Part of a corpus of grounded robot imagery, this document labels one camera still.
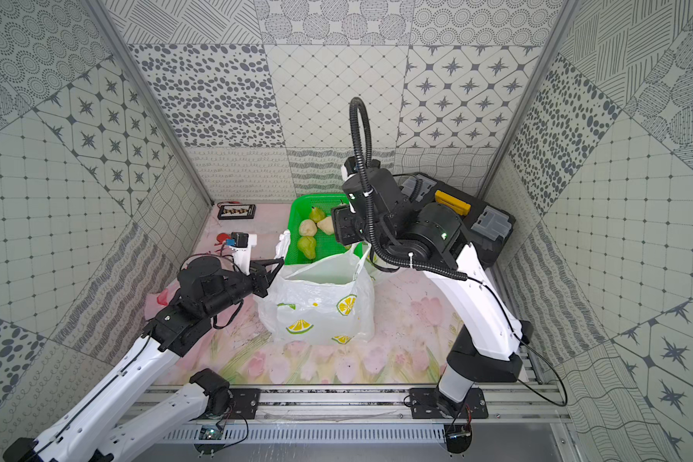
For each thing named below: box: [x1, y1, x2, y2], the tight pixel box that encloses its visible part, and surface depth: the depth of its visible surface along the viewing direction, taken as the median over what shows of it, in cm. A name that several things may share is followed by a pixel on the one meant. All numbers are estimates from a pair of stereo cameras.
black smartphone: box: [217, 203, 257, 221], surface depth 119 cm
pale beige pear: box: [298, 218, 318, 237], surface depth 108 cm
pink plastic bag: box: [144, 279, 181, 321], surface depth 85 cm
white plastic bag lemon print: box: [255, 230, 376, 345], surface depth 71 cm
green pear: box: [297, 235, 317, 260], surface depth 103 cm
